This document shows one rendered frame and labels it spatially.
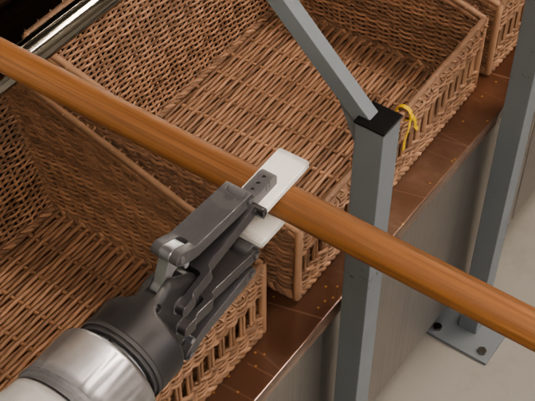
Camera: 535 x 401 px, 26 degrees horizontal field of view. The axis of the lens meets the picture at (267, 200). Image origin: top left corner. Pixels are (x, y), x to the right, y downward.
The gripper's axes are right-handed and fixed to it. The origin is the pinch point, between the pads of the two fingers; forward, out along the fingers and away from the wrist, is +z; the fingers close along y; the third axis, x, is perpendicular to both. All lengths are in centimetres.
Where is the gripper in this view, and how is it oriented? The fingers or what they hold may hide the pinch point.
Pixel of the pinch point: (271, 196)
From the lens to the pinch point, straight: 95.8
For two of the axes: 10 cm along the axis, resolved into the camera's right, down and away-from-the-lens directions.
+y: 0.0, 6.7, 7.4
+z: 5.7, -6.1, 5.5
